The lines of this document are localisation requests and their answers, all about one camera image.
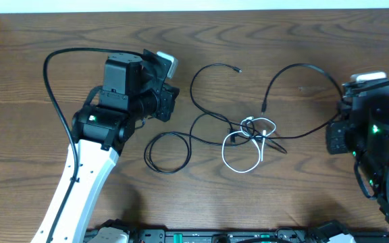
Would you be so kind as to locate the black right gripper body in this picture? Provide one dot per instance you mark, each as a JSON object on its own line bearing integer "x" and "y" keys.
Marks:
{"x": 342, "y": 140}

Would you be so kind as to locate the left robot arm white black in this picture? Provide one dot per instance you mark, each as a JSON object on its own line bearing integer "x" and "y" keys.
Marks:
{"x": 133, "y": 88}

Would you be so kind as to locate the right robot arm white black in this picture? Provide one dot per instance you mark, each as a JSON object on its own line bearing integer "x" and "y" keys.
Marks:
{"x": 371, "y": 165}

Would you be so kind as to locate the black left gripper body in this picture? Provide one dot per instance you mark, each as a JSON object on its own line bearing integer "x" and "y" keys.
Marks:
{"x": 165, "y": 100}

